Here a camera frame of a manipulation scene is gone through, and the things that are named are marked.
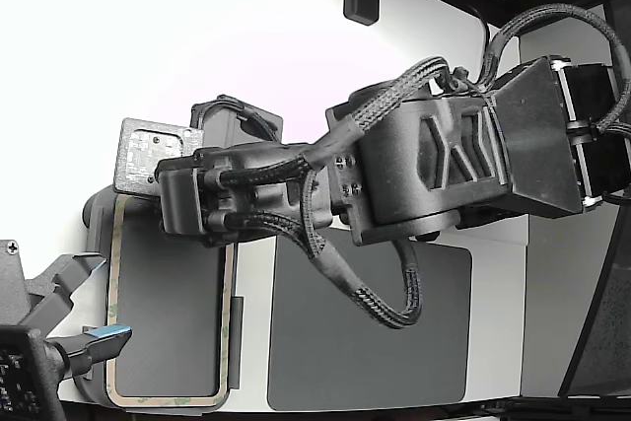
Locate static gripper body with screw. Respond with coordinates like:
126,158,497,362
0,238,69,421

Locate static gripper finger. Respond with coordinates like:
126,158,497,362
19,252,107,341
46,323,134,382

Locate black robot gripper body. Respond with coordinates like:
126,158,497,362
156,142,341,249

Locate tan rectangular adhesive frame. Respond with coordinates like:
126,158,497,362
105,193,237,406

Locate black six-joint robot arm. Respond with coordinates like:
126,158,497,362
324,53,631,247

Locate grey holder with ridges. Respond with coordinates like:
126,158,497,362
81,183,246,416

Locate flat dark grey tray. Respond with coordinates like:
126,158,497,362
267,236,473,412

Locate black hollow mount block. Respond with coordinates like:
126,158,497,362
190,94,286,146

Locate thin braided black cable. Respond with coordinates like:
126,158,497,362
206,144,426,332

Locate grey square camera board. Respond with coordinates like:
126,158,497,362
111,117,207,197

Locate braided black cable bundle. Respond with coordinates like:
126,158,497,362
303,55,494,171

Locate smooth thin black cable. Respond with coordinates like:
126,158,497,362
465,4,493,45

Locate thick braided black cable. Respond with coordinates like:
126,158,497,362
480,1,631,141

